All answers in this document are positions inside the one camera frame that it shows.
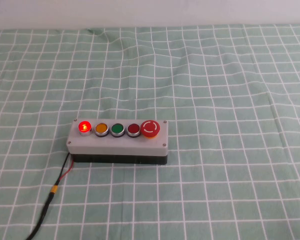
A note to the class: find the green round push button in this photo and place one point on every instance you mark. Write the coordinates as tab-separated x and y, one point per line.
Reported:
117	129

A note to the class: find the red mushroom emergency stop button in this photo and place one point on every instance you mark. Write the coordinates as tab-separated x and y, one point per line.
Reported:
150	128

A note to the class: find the yellow round push button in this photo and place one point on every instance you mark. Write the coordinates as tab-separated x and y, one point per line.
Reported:
101	129

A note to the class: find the grey black button switch box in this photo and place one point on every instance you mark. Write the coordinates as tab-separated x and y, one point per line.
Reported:
115	146

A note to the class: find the dark red round push button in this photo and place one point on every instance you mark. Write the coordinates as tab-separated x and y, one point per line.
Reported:
133	129

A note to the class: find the green white grid tablecloth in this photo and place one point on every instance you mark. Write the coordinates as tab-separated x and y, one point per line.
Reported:
215	125

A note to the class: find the lit red indicator lamp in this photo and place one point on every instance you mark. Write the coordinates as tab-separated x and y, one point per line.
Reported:
84	127

